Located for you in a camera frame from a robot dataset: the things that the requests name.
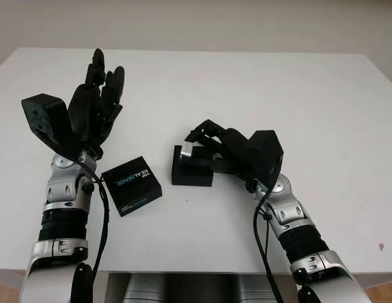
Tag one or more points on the black camera box base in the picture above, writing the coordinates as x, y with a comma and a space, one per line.
192, 178

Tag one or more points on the small silver depth camera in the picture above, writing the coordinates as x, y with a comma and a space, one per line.
187, 153

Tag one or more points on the silver robot torso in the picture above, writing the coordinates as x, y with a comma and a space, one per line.
195, 288

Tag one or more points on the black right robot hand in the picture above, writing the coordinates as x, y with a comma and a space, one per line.
235, 151

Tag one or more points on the black RealSense box lid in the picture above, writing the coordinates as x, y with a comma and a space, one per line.
132, 186

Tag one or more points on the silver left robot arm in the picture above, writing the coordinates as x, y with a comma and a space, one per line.
61, 189

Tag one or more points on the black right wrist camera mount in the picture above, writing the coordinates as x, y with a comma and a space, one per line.
265, 154

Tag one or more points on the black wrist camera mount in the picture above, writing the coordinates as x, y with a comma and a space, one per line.
41, 118
265, 154

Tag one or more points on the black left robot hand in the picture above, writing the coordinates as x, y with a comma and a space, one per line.
83, 113

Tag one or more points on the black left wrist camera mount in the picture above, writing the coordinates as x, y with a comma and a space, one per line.
41, 118

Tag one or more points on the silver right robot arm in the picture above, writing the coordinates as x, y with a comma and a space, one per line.
293, 217

